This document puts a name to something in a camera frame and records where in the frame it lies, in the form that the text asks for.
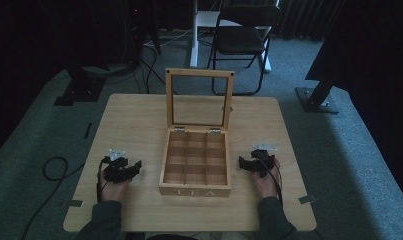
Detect black floor cables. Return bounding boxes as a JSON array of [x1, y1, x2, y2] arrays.
[[134, 39, 180, 96]]

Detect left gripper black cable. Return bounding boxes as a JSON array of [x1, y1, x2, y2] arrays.
[[95, 156, 111, 204]]

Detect black folding chair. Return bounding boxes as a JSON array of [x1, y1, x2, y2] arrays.
[[188, 0, 281, 74], [206, 4, 283, 97]]

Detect black tape strip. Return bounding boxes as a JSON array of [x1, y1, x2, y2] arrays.
[[83, 122, 94, 140]]

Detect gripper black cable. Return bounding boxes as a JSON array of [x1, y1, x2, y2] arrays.
[[95, 156, 111, 204], [259, 157, 285, 205]]

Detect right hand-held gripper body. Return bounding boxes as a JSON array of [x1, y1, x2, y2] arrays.
[[250, 143, 279, 178]]

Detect person's right hand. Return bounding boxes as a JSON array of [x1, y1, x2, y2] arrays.
[[253, 157, 283, 200]]

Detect black floor cable loop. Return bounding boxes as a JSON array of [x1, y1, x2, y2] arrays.
[[19, 156, 87, 240]]

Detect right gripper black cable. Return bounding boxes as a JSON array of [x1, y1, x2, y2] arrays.
[[259, 157, 285, 205]]

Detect person's left hand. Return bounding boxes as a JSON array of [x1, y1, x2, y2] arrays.
[[98, 168, 133, 203]]

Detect dark curtain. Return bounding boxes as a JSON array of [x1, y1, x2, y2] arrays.
[[276, 0, 347, 41]]

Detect wooden compartment box with lid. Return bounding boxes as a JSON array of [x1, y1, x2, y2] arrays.
[[158, 67, 236, 198]]

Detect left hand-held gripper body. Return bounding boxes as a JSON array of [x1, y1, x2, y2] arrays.
[[100, 148, 134, 184]]

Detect black stand base with strut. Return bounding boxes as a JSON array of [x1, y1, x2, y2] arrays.
[[294, 75, 341, 115]]

